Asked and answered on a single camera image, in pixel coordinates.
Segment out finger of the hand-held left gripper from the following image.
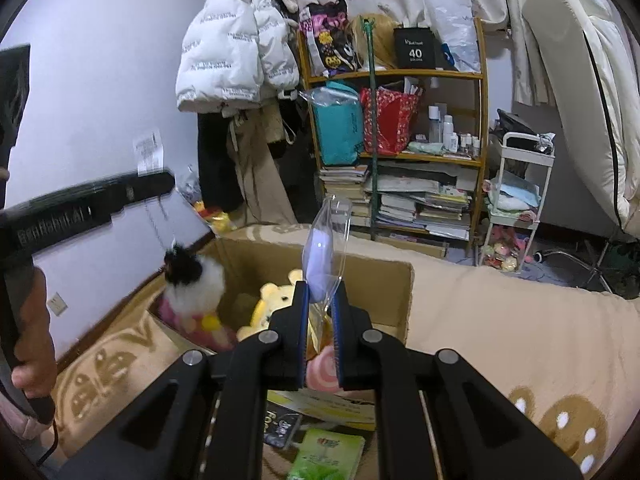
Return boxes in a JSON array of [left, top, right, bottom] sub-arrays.
[[107, 170, 177, 217]]

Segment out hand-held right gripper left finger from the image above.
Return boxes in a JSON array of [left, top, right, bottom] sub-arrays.
[[60, 280, 308, 480]]

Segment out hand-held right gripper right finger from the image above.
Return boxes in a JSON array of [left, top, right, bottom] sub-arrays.
[[331, 287, 586, 480]]

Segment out pink swirl plush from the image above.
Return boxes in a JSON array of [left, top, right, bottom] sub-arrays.
[[305, 344, 346, 392]]

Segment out yellow plush toy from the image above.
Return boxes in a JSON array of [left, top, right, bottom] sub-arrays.
[[236, 268, 306, 343]]

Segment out cardboard box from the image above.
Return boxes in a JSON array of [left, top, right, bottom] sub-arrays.
[[147, 236, 416, 433]]

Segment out clear bag with purple toy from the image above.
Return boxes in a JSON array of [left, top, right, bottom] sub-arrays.
[[301, 196, 353, 348]]

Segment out fluffy white black plush toy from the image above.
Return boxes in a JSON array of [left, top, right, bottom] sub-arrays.
[[159, 242, 238, 353]]

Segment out person's left hand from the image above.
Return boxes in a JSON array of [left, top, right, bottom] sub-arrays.
[[10, 265, 58, 402]]

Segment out paper receipt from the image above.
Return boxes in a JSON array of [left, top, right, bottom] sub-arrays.
[[132, 129, 165, 175]]

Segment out clear plastic bag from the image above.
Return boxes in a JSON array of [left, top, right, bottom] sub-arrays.
[[177, 164, 203, 202]]

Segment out black coat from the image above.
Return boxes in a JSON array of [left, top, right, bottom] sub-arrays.
[[196, 110, 246, 213]]

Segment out small black packet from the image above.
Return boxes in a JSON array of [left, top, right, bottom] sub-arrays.
[[262, 410, 303, 448]]

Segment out green tissue pack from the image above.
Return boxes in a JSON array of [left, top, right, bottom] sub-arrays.
[[287, 427, 367, 480]]

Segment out beige trousers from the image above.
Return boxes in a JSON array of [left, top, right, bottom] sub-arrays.
[[225, 107, 296, 226]]

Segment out white puffer jacket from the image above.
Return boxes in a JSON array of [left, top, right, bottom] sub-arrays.
[[175, 0, 301, 113]]

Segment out black garment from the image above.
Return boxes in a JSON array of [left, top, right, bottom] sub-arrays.
[[277, 97, 321, 223]]

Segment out beige floral blanket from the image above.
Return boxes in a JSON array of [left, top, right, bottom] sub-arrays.
[[50, 222, 640, 480]]

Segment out messy pile of books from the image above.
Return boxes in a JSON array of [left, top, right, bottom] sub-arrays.
[[372, 162, 478, 241]]

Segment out stack of books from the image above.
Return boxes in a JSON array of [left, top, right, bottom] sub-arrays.
[[319, 164, 371, 228]]

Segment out pink toys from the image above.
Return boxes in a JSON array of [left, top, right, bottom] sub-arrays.
[[482, 225, 533, 273]]

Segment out teal bag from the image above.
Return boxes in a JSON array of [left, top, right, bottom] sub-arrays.
[[300, 80, 365, 166]]

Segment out green pole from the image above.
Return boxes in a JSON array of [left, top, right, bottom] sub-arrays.
[[361, 17, 380, 241]]

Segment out light blue cloth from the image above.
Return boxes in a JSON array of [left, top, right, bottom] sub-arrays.
[[487, 170, 543, 218]]

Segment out black patterned bag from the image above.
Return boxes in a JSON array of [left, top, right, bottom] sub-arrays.
[[299, 0, 358, 77]]

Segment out red gift bag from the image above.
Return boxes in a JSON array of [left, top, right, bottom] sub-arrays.
[[360, 85, 421, 157]]

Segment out row of white cosmetic bottles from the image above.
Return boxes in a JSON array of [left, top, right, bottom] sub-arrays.
[[427, 102, 482, 158]]

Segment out white trolley cart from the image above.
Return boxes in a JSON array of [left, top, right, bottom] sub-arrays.
[[477, 131, 556, 268]]

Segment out blond wig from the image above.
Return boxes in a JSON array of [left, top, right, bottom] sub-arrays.
[[350, 12, 401, 71]]

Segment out wooden shelf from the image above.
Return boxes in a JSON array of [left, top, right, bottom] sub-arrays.
[[297, 17, 488, 261]]

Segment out black box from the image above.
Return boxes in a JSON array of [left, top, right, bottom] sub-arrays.
[[393, 26, 443, 70]]

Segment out white plastic bag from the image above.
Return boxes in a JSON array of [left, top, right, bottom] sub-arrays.
[[425, 0, 482, 73]]

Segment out cream recliner chair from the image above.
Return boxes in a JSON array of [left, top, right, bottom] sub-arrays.
[[520, 0, 640, 296]]

